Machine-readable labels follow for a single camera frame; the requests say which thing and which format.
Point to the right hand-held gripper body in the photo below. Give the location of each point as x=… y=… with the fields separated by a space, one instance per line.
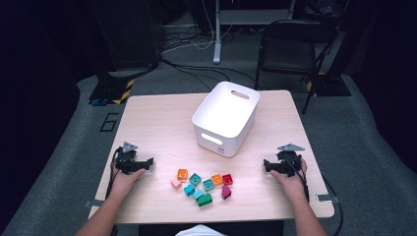
x=288 y=162

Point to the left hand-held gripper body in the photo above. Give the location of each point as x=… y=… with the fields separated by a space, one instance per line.
x=126 y=160

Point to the pink toy block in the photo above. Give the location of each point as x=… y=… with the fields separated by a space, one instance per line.
x=176 y=184

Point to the red toy block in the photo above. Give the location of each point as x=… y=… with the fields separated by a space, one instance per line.
x=227 y=179

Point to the cyan toy block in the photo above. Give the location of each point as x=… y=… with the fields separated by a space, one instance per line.
x=197 y=194
x=189 y=190

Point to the magenta toy block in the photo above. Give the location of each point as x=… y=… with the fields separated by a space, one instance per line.
x=226 y=192

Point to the orange toy block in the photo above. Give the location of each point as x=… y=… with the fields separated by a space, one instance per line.
x=216 y=179
x=182 y=174

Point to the white plastic storage box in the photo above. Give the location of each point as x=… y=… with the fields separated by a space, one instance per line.
x=226 y=114

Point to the dark green toy block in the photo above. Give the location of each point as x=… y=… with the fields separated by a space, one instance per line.
x=205 y=200

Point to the person's left hand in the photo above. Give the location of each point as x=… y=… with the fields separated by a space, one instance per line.
x=123 y=183

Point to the person's right hand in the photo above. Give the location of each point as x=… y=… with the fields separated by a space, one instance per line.
x=295 y=185

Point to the grey tape strip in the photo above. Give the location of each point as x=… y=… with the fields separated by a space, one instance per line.
x=93 y=203
x=326 y=198

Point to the small blue object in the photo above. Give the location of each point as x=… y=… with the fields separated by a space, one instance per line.
x=98 y=102

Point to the black striped stand base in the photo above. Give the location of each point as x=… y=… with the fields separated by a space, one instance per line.
x=108 y=90

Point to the person's white clothing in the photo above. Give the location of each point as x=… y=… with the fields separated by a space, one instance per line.
x=200 y=231

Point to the black folding chair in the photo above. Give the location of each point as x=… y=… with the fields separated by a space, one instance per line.
x=288 y=55

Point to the dark cabinet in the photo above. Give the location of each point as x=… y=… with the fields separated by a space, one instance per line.
x=131 y=32

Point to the white desk frame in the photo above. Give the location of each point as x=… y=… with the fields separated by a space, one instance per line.
x=217 y=32

